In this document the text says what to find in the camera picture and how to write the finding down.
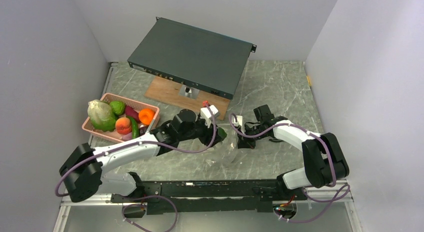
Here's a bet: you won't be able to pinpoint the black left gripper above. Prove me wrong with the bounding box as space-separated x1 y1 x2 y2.
178 114 224 148

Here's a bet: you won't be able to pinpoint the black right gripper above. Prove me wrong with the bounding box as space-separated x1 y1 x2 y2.
236 123 268 149

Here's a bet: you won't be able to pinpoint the clear zip top bag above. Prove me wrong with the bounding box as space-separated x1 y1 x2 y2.
206 130 239 167

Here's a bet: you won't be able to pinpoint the orange fake fruit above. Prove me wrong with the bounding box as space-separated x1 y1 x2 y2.
138 108 156 125

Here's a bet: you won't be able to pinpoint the green fake chili pepper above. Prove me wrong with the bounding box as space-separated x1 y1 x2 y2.
127 116 140 139

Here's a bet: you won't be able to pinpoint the dark red fake fruit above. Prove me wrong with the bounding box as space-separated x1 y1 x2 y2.
124 105 141 123

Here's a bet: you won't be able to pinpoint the dark purple fake eggplant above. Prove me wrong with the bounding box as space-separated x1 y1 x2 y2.
121 133 133 141

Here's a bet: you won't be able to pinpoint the red peach fake fruit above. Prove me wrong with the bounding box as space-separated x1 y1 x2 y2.
115 117 132 135

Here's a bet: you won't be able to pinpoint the white fake food pieces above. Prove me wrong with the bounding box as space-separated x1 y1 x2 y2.
87 100 117 132

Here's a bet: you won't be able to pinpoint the green fake vegetable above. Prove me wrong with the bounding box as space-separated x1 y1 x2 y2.
216 127 227 142

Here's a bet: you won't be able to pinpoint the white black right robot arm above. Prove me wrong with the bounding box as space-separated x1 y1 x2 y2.
229 105 350 199

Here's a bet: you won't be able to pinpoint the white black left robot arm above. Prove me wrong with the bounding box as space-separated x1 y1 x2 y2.
55 106 227 202

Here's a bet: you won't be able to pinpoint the wooden board stand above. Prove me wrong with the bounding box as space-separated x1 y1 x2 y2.
144 77 230 120

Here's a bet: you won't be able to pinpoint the pink plastic basket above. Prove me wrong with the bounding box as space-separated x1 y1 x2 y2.
81 93 160 143

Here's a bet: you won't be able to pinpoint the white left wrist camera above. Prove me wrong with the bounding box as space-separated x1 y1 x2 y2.
199 101 221 127

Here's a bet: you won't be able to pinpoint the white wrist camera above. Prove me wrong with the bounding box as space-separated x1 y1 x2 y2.
231 115 245 133
199 101 221 127

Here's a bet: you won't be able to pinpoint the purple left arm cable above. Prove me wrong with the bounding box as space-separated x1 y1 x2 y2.
54 102 219 232

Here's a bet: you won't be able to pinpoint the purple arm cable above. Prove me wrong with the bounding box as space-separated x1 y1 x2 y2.
229 113 351 224
54 102 219 232

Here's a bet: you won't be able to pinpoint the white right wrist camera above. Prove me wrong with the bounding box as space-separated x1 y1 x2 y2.
231 115 245 133

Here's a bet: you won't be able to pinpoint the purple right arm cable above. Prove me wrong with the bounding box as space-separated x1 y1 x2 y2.
229 113 351 224

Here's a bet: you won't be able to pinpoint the dark rack network switch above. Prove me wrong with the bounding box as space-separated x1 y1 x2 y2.
127 18 257 100

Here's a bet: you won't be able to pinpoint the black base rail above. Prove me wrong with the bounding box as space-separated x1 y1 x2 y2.
110 179 306 215

